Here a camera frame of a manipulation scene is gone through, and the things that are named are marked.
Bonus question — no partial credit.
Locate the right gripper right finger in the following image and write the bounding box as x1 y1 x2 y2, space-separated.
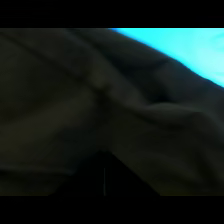
104 151 163 197

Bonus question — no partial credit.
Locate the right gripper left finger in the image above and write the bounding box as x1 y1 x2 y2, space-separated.
48 150 106 197

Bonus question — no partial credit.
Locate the dark brown garment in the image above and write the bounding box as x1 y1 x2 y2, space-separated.
0 27 224 197

